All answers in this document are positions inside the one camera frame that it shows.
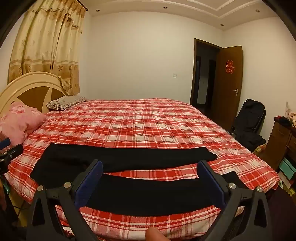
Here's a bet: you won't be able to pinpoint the black pants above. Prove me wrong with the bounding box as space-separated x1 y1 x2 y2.
30 143 249 217

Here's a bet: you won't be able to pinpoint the person's thumb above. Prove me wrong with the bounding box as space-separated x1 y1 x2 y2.
145 227 171 241

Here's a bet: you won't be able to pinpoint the pink folded quilt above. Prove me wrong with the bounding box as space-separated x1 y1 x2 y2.
0 102 46 146

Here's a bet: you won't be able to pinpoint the teal box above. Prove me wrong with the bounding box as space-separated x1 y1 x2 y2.
279 158 296 180

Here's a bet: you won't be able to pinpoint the cream wooden headboard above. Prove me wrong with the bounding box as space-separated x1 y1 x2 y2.
1 71 66 114

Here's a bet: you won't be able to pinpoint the striped grey pillow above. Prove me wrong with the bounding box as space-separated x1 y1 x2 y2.
46 95 88 111

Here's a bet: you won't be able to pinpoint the brown wooden dresser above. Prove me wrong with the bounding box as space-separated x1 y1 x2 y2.
259 120 295 170

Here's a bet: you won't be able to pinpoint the beige floral curtain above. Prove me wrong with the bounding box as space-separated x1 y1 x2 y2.
8 0 86 95

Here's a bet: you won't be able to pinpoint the red plaid bed sheet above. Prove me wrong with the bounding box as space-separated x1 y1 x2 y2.
5 98 280 240

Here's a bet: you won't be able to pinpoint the red paper door decoration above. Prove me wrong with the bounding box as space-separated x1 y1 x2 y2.
225 60 235 74

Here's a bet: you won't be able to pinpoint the brown wooden door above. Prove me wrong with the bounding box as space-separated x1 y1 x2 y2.
211 46 243 132

